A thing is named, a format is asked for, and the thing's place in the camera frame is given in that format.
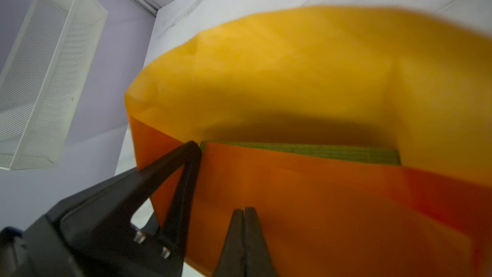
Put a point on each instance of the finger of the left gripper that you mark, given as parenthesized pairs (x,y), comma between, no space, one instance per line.
(137,224)

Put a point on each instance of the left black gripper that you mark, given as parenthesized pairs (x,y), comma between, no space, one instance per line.
(34,254)

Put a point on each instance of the yellow orange wrapping paper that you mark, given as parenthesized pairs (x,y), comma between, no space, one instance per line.
(348,76)

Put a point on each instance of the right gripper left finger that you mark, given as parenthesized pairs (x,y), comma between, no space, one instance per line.
(232,258)

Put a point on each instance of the lower white mesh shelf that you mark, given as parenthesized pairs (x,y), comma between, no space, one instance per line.
(43,79)

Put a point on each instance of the green gift box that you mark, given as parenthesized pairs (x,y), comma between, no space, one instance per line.
(360,154)

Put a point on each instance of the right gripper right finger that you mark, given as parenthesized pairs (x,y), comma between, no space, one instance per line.
(257,259)

